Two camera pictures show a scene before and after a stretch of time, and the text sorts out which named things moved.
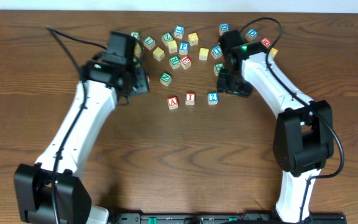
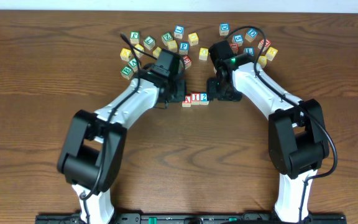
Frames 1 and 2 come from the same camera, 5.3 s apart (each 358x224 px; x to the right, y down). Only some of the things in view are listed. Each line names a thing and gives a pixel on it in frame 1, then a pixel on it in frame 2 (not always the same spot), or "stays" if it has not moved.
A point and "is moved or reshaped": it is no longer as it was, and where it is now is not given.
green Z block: (166, 37) stays
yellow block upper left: (138, 50) stays
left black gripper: (142, 85) -> (181, 96)
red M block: (266, 42) stays
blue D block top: (224, 26) stays
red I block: (190, 98) is moved or reshaped
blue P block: (184, 48) stays
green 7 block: (149, 43) stays
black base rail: (222, 218) stays
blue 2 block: (212, 98) is moved or reshaped
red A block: (173, 102) is moved or reshaped
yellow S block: (173, 46) stays
